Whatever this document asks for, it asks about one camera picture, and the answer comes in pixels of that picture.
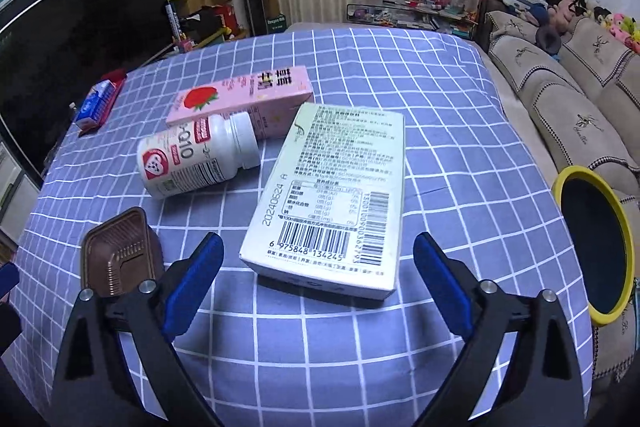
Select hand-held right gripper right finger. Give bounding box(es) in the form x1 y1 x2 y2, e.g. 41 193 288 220
412 232 586 427

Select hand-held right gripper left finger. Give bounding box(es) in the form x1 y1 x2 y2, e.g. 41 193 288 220
50 232 226 427

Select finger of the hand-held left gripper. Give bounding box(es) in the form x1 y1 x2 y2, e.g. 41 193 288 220
0 262 24 358

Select white box with barcode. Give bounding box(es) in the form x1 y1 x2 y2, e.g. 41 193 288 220
239 103 406 306

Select yellow-rimmed black trash bin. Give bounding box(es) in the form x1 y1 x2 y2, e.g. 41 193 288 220
551 165 636 327

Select white television stand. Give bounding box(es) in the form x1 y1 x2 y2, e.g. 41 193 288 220
0 142 44 259

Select brown plastic tray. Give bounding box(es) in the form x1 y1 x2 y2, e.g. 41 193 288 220
80 207 164 299

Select blue checkered tablecloth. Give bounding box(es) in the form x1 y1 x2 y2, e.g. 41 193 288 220
10 27 596 427

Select white pill bottle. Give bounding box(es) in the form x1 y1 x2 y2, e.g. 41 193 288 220
136 111 261 200

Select pink strawberry carton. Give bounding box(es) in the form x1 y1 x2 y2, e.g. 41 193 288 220
165 66 315 140

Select blue and red tube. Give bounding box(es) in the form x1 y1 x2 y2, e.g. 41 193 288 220
70 69 129 136

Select beige sofa with embroidered covers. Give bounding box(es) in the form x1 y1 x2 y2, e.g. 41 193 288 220
472 9 640 383

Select black television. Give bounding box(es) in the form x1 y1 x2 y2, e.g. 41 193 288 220
0 0 175 188

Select dark round cushion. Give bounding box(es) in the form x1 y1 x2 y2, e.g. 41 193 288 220
536 27 562 56

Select low shelf of clutter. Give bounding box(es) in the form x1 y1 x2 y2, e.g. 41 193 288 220
346 0 482 38

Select cardboard box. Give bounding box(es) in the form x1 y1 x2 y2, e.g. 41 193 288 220
186 0 237 16

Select pile of plush toys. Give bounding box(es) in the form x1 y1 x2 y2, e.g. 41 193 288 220
547 0 640 54

